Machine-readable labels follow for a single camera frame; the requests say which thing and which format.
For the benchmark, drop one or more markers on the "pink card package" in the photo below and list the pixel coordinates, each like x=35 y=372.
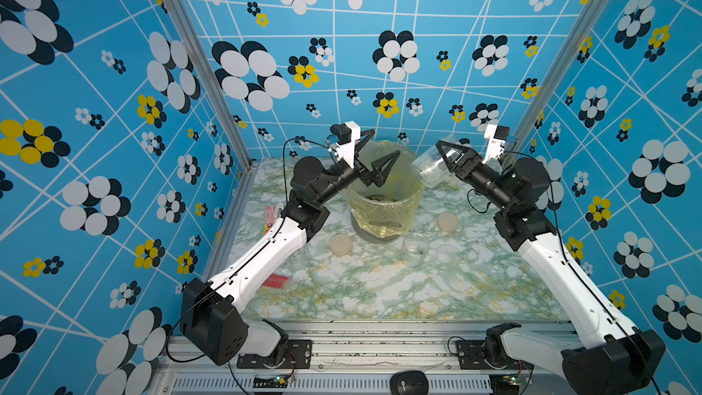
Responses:
x=271 y=214

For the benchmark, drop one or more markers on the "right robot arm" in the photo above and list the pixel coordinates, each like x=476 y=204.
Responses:
x=612 y=355

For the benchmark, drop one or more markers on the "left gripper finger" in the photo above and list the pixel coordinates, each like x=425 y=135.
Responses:
x=365 y=137
x=382 y=167

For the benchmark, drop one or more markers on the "left circuit board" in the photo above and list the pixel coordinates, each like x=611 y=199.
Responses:
x=276 y=382

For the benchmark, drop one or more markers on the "clear plastic tea jar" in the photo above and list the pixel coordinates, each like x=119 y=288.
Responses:
x=415 y=248

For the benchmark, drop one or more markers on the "small red packet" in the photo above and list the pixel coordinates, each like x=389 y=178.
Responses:
x=276 y=281

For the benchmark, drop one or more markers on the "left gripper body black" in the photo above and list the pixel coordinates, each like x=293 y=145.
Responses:
x=366 y=177

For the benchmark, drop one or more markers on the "circuit board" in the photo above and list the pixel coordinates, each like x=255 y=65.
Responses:
x=276 y=382
x=504 y=385

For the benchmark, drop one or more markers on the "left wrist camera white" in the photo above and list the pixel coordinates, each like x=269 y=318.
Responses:
x=344 y=148

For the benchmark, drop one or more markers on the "right circuit board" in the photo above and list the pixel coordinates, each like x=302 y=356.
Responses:
x=504 y=385

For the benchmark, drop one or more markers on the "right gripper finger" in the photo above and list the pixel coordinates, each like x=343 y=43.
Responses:
x=447 y=160
x=446 y=148

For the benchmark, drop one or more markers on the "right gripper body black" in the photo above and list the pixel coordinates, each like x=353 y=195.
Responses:
x=476 y=176

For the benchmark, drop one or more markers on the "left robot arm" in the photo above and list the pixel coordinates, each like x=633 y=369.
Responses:
x=211 y=310

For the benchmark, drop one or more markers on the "round wooden jar lid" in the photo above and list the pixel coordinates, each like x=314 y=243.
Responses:
x=340 y=244

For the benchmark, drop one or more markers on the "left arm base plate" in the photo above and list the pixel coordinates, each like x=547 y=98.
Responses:
x=293 y=354

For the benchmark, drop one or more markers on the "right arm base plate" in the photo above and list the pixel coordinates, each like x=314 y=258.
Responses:
x=471 y=355

